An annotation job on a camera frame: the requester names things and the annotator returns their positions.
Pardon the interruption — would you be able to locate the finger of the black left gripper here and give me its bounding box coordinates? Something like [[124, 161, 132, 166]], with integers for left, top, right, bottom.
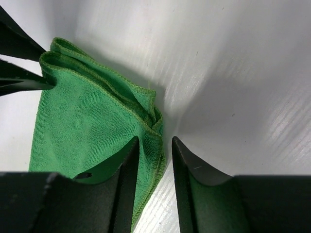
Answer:
[[0, 7, 46, 61], [0, 60, 56, 96]]

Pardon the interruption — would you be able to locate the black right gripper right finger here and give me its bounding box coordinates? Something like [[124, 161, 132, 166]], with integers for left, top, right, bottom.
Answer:
[[172, 137, 311, 233]]

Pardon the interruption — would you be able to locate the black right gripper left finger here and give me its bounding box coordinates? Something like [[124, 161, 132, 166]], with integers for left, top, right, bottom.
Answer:
[[0, 137, 139, 233]]

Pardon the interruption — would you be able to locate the green microfiber towel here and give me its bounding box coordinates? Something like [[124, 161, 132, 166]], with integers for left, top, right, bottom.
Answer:
[[29, 37, 166, 225]]

